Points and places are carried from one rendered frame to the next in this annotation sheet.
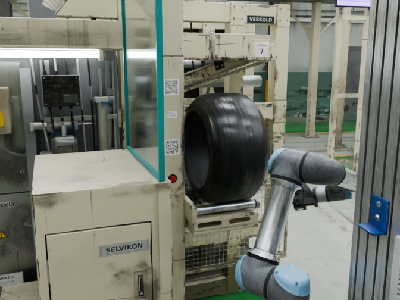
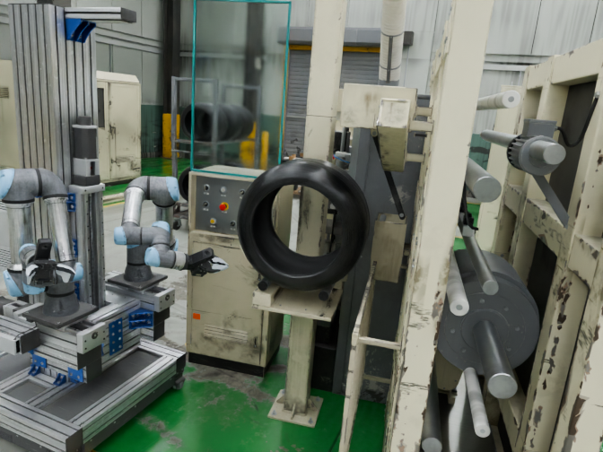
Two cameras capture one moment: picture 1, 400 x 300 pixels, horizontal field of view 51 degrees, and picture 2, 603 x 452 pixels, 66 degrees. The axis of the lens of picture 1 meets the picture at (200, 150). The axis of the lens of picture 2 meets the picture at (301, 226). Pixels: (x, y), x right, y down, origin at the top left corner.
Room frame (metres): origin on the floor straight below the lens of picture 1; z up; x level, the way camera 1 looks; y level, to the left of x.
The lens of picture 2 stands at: (3.29, -1.87, 1.70)
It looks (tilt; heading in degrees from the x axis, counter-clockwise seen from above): 14 degrees down; 122
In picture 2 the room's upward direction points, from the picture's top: 5 degrees clockwise
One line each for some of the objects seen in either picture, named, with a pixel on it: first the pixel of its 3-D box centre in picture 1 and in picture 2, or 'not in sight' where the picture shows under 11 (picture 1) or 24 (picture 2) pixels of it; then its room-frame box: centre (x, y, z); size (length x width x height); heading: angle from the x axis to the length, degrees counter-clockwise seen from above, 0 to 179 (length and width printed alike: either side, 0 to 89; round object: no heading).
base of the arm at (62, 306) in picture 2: not in sight; (60, 299); (1.36, -0.79, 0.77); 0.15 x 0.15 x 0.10
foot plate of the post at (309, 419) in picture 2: not in sight; (296, 405); (2.07, 0.16, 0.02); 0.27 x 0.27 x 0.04; 20
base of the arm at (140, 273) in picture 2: not in sight; (138, 268); (1.27, -0.30, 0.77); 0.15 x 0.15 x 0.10
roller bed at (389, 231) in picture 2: not in sight; (388, 247); (2.46, 0.26, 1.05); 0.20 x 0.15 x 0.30; 110
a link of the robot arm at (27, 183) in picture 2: not in sight; (21, 233); (1.32, -0.92, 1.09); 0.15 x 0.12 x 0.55; 75
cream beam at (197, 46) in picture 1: (215, 47); (382, 108); (2.50, -0.09, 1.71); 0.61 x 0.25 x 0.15; 110
